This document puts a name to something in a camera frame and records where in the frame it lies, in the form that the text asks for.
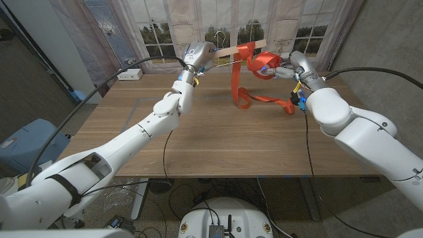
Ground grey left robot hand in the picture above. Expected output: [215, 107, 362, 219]
[180, 41, 219, 75]

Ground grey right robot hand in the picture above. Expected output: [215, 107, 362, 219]
[259, 50, 328, 92]

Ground wooden hanger with metal clips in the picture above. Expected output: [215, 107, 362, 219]
[213, 30, 267, 69]

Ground orange ribbon roll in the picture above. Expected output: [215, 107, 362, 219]
[230, 42, 296, 116]

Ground printed window backdrop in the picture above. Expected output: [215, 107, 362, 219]
[49, 0, 365, 97]

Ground white power strip box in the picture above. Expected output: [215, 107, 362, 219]
[116, 68, 143, 81]

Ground grey table leg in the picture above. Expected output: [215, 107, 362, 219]
[299, 177, 321, 221]

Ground black floor fan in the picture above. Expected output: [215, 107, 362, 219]
[147, 178, 175, 195]

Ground white table leg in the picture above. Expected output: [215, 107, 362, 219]
[131, 178, 149, 221]

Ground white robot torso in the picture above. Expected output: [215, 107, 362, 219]
[178, 196, 274, 238]

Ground clear plastic wrap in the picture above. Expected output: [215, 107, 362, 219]
[102, 180, 139, 212]

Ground small black floor device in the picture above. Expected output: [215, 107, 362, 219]
[108, 216, 136, 232]

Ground blue plastic container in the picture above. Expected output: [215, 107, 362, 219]
[0, 118, 71, 173]

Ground yellow and black foot pedal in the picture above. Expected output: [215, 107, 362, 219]
[16, 165, 46, 191]

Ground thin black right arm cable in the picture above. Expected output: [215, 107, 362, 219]
[303, 110, 383, 238]

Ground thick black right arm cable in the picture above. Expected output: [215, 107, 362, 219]
[325, 67, 423, 90]

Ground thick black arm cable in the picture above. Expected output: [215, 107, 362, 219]
[325, 67, 423, 90]
[25, 55, 188, 189]

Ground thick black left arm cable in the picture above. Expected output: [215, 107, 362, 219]
[25, 55, 188, 189]

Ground white floor cable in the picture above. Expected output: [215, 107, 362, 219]
[256, 177, 293, 238]

